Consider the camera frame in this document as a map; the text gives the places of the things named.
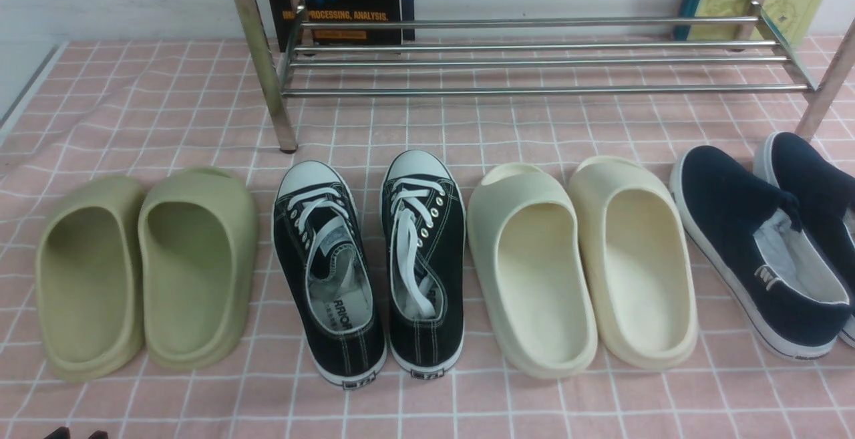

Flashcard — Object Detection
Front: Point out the navy slip-on shoe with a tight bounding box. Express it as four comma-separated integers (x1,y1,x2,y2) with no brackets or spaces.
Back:
669,146,853,360
754,132,855,349

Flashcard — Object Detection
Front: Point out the green foam slipper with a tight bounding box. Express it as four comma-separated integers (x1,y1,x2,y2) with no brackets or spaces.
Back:
35,175,146,382
138,167,259,371

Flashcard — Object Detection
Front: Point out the left cream foam slipper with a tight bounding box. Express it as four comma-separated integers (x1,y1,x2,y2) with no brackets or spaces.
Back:
467,162,598,380

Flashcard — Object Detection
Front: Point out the black canvas sneaker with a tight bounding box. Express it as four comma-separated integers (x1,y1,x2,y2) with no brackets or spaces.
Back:
270,161,387,390
379,150,467,380

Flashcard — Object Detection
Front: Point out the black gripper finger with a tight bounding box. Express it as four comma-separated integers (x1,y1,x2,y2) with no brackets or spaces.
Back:
88,430,109,439

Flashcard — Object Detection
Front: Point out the cream foam slipper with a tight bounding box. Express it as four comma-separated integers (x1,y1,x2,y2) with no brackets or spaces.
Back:
467,162,598,380
566,156,699,371

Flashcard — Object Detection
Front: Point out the left navy slip-on shoe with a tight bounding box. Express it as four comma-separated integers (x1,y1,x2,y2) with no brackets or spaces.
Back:
669,146,853,360

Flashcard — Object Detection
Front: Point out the right green foam slipper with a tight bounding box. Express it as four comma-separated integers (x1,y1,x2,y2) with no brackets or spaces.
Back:
138,167,259,371

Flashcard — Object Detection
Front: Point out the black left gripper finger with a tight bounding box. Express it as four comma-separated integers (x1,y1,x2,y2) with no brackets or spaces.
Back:
45,427,71,439

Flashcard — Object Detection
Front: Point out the black book behind rack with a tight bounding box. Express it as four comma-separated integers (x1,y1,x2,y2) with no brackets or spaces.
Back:
269,0,415,52

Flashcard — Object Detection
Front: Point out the left green foam slipper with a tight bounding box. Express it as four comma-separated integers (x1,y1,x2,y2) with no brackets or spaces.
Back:
35,175,146,382

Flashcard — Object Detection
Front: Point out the right navy slip-on shoe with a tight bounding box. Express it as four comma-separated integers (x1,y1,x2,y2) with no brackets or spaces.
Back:
754,132,855,349

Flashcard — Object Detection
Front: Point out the metal shoe rack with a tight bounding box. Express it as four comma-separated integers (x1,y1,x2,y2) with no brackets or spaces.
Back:
233,0,853,154

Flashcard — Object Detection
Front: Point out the right cream foam slipper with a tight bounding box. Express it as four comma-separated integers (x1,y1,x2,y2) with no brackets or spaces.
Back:
566,156,699,371

